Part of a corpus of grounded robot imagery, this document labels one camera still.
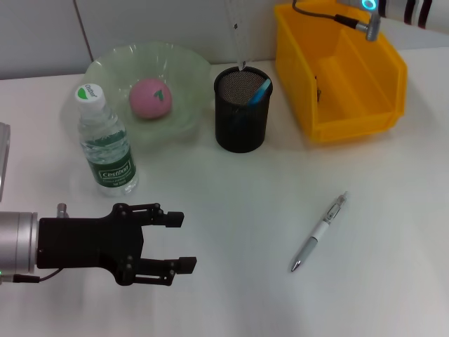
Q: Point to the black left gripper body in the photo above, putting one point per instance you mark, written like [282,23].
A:
[87,242]

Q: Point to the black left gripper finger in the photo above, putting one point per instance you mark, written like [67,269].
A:
[186,265]
[173,219]

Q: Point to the clear water bottle green label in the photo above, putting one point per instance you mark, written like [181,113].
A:
[112,168]

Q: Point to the pink toy peach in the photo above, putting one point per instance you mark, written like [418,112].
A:
[149,100]

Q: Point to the silver ballpoint pen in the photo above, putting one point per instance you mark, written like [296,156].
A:
[308,247]

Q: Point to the blue capped scissors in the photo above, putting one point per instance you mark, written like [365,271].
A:
[259,93]

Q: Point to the green plastic wrapper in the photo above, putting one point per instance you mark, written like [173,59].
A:
[318,92]

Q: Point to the clear plastic ruler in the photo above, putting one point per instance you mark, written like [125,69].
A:
[238,31]

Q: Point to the black mesh pen cup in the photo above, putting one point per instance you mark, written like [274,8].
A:
[240,126]

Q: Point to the pale green glass fruit plate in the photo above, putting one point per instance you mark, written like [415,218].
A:
[182,66]

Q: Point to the yellow plastic bin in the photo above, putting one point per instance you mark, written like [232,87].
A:
[365,105]

